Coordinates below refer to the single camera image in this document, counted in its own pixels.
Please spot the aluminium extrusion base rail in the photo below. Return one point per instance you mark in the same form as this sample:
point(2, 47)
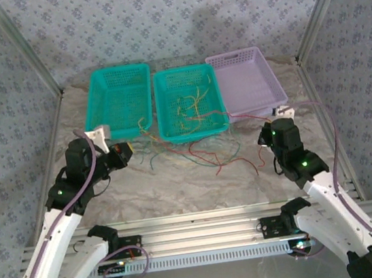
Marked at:
point(202, 233)

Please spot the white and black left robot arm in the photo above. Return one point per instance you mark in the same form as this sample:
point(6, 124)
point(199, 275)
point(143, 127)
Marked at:
point(50, 253)

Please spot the aluminium table side rail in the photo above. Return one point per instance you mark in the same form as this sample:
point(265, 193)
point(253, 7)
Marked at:
point(313, 88)
point(53, 136)

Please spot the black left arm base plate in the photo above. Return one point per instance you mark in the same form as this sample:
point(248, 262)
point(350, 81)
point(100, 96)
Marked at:
point(124, 242)

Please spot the black usb hub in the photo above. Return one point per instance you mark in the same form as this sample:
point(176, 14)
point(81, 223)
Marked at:
point(294, 246)
point(108, 269)

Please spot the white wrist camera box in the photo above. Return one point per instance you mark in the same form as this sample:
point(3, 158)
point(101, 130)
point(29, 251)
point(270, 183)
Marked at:
point(99, 133)
point(285, 111)

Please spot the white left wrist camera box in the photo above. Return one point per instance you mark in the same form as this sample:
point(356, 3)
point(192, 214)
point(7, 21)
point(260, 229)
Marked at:
point(99, 133)

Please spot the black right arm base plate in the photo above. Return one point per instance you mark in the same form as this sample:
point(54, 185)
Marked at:
point(273, 228)

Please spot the teal perforated plastic basket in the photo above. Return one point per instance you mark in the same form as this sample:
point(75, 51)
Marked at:
point(172, 86)
point(115, 100)

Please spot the aluminium frame post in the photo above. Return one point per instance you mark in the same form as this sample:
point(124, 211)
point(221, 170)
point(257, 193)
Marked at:
point(22, 40)
point(322, 1)

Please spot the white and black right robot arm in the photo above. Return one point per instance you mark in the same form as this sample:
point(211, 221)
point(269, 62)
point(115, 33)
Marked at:
point(335, 201)

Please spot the lilac perforated plastic basket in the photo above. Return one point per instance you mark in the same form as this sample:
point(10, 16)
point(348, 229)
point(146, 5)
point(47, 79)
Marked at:
point(249, 75)

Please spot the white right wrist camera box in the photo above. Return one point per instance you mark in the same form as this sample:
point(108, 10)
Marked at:
point(285, 111)

